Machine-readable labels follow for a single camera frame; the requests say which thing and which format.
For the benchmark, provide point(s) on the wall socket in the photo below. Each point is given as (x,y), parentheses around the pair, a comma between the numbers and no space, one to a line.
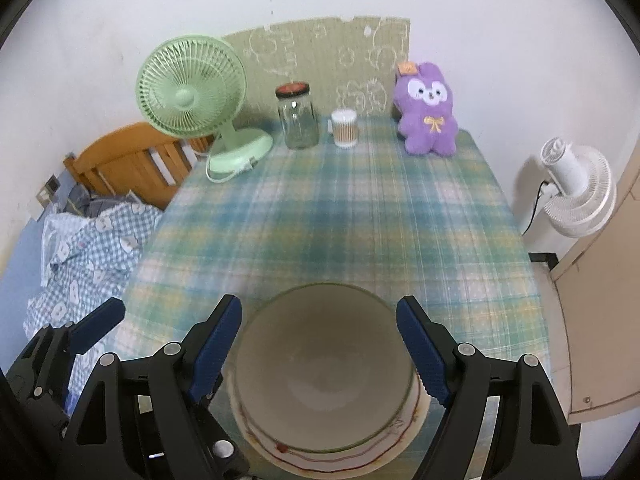
(49,190)

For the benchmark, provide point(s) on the green desk fan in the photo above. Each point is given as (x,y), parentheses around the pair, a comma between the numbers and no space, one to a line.
(185,95)

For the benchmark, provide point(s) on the grey cloth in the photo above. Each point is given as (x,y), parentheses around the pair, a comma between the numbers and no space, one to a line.
(95,205)

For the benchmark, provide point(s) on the green patterned board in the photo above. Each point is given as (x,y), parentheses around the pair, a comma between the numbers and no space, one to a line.
(320,50)

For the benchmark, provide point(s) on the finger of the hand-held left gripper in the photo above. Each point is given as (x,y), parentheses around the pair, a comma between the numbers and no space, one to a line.
(100,322)
(37,375)

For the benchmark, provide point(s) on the large green-rimmed leaf-print bowl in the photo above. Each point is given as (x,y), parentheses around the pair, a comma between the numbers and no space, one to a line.
(320,375)

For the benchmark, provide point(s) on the blue checked printed blanket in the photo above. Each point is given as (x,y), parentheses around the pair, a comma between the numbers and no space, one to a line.
(100,250)

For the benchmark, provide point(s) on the glass jar with dark lid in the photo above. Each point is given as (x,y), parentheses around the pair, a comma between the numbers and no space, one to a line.
(300,125)

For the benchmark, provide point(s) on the purple plush bunny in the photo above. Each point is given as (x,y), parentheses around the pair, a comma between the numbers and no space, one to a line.
(425,125)

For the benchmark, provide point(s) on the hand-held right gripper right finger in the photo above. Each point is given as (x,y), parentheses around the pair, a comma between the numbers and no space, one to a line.
(425,355)

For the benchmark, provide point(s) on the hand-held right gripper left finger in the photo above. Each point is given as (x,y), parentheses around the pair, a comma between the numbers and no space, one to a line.
(215,350)

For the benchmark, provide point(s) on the cotton swab container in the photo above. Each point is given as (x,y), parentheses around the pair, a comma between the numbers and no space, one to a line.
(344,132)

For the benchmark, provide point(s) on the plaid green tablecloth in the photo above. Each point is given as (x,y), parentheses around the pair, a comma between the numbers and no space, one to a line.
(350,220)

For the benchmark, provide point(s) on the white fan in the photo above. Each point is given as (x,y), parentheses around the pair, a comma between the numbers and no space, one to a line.
(580,195)

